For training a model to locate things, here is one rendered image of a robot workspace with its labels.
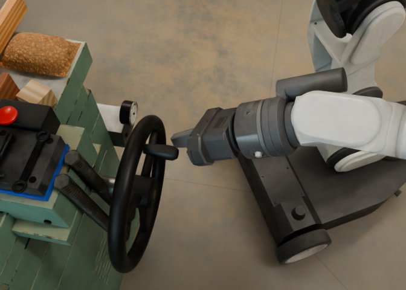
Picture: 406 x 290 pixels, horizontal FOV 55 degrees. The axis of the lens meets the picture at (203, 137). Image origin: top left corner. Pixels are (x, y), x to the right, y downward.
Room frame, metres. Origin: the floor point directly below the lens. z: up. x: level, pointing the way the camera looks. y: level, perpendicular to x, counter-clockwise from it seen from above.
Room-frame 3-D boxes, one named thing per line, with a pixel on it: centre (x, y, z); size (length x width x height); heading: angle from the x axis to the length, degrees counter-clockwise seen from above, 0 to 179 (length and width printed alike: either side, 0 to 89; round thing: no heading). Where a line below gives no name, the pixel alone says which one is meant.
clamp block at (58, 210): (0.27, 0.27, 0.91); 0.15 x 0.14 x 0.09; 169
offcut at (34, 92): (0.42, 0.30, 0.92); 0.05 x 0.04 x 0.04; 61
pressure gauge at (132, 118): (0.56, 0.19, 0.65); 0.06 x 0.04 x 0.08; 169
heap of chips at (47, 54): (0.54, 0.32, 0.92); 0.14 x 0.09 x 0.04; 79
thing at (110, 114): (0.58, 0.26, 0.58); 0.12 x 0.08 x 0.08; 79
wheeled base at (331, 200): (0.70, -0.49, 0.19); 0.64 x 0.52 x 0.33; 109
